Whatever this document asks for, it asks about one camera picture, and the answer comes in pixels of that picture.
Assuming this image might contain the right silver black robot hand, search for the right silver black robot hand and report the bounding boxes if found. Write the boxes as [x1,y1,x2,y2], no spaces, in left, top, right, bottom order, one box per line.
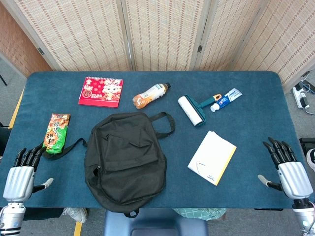
[257,137,313,200]

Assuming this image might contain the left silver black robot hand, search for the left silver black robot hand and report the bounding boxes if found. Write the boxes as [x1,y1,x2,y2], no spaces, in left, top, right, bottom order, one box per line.
[2,144,54,203]

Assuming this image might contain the white yellow notebook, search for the white yellow notebook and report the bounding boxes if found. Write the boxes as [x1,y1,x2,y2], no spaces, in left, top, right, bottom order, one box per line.
[187,130,237,186]

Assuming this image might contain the black fabric backpack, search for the black fabric backpack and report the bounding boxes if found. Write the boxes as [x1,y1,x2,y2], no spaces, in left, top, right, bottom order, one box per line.
[40,112,176,218]

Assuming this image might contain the blue padded robot base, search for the blue padded robot base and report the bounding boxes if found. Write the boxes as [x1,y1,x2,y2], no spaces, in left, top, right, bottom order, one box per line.
[103,208,209,236]

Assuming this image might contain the white black shoe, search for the white black shoe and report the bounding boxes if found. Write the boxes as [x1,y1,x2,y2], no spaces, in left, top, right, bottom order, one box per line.
[306,148,315,173]

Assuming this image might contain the black box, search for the black box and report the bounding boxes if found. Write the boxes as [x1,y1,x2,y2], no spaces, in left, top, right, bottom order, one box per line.
[299,137,315,158]

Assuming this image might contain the black object beside table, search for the black object beside table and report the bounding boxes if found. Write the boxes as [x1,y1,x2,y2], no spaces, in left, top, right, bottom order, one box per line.
[0,122,12,158]

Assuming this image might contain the green snack bag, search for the green snack bag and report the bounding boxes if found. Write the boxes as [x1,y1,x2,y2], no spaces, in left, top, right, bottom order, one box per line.
[42,113,71,155]

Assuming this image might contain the white sneaker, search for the white sneaker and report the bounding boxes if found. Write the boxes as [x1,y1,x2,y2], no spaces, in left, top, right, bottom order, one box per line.
[61,207,88,224]

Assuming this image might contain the blue felt table cover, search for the blue felt table cover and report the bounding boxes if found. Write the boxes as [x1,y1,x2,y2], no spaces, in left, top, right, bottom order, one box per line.
[0,70,315,209]

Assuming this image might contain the white power strip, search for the white power strip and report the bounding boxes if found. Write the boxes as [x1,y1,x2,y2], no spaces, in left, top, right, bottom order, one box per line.
[292,82,310,109]

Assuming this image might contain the green checked cloth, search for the green checked cloth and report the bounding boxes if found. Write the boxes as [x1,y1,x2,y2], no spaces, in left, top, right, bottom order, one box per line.
[172,208,227,221]

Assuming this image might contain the blue white toothpaste tube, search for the blue white toothpaste tube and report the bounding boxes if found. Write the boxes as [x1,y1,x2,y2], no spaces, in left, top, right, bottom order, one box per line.
[210,88,243,113]

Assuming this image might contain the red desk calendar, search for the red desk calendar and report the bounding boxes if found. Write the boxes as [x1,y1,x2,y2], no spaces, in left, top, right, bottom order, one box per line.
[78,76,124,109]

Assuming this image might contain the brown woven screen panel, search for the brown woven screen panel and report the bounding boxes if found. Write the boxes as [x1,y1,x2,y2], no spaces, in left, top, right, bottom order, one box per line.
[0,0,54,78]

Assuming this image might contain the beige woven screen panel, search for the beige woven screen panel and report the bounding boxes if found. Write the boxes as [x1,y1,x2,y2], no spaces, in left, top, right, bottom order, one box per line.
[3,0,135,72]
[120,0,212,72]
[194,0,271,72]
[231,0,315,93]

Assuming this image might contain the orange drink bottle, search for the orange drink bottle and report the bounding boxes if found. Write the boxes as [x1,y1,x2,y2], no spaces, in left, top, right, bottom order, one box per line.
[132,82,171,109]

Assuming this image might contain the teal handled lint roller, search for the teal handled lint roller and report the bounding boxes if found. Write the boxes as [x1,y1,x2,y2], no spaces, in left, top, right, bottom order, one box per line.
[177,93,223,127]

